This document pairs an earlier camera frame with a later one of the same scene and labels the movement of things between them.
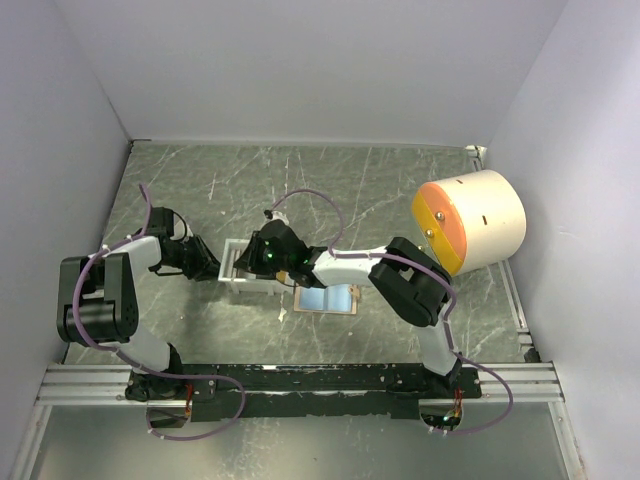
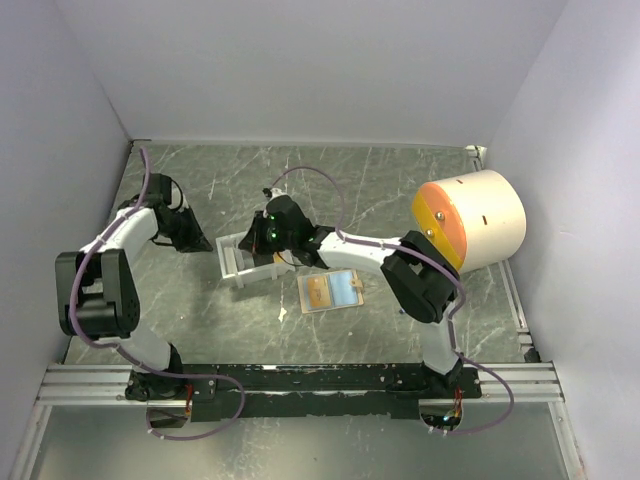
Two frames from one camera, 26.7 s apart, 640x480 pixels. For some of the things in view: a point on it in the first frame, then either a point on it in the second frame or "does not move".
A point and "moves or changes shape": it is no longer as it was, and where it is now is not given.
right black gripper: [249, 259] to [253, 240]
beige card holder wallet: [334, 299] moves or changes shape
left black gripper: [207, 266] to [199, 241]
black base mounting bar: [307, 390] does not move
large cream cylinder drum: [471, 220] does not move
